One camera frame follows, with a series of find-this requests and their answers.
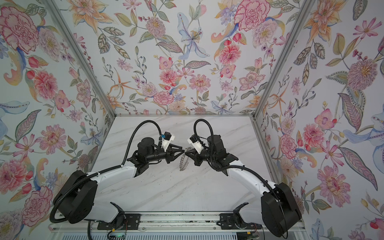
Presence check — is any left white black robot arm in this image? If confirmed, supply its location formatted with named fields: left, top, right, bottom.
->
left=50, top=138, right=185, bottom=228

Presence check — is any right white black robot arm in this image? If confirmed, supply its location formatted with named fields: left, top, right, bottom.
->
left=186, top=135, right=302, bottom=237

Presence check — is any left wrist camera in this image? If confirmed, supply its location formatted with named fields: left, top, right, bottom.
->
left=161, top=132, right=175, bottom=152

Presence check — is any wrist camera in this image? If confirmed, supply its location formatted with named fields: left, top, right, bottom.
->
left=161, top=132, right=175, bottom=152
left=188, top=135, right=207, bottom=154

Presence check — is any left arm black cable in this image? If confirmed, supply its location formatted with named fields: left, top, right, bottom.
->
left=121, top=119, right=163, bottom=167

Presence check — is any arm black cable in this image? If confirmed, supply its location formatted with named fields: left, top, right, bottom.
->
left=121, top=119, right=163, bottom=167
left=193, top=118, right=215, bottom=154

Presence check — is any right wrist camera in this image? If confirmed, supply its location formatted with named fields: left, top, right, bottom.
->
left=188, top=135, right=207, bottom=154

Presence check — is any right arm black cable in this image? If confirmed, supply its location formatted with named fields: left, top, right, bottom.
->
left=193, top=118, right=215, bottom=154

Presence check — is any aluminium mounting rail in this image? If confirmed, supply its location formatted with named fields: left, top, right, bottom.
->
left=48, top=212, right=306, bottom=233

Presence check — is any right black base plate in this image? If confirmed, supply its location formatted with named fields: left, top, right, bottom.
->
left=216, top=213, right=262, bottom=230

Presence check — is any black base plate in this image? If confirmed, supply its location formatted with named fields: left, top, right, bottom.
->
left=97, top=214, right=141, bottom=231
left=216, top=213, right=262, bottom=230

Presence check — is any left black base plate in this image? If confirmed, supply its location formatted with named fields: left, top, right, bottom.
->
left=97, top=214, right=141, bottom=231

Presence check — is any left aluminium corner post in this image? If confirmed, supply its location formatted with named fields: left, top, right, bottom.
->
left=42, top=0, right=117, bottom=120

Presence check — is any aluminium corner post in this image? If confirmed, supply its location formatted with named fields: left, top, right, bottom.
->
left=42, top=0, right=117, bottom=120
left=252, top=1, right=313, bottom=121

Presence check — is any right aluminium corner post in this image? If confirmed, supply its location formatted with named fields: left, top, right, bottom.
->
left=252, top=1, right=313, bottom=121

